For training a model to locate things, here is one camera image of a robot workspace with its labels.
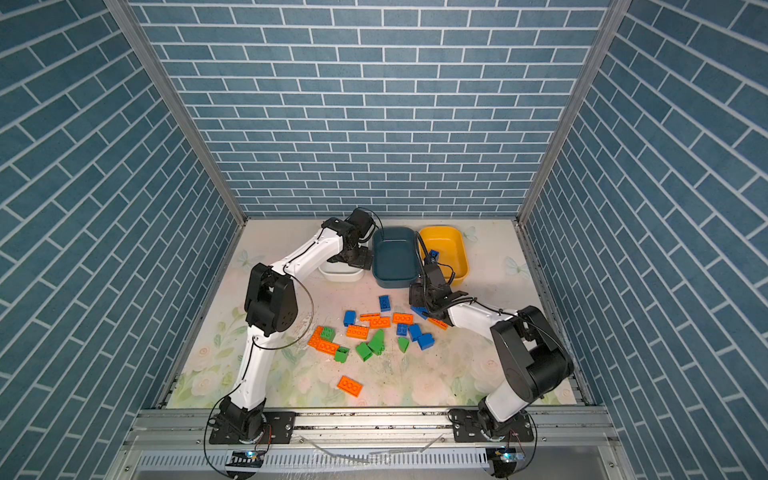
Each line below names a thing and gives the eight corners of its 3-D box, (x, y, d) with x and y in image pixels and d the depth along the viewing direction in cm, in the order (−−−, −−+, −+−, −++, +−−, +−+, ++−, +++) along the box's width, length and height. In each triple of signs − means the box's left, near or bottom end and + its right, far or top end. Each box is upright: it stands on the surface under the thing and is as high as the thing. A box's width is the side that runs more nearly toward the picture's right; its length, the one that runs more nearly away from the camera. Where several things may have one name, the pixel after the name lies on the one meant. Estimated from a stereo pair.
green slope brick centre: (367, 349, 89) (366, 345, 87) (379, 331, 92) (379, 327, 90) (379, 356, 87) (378, 353, 85) (391, 338, 91) (391, 334, 89)
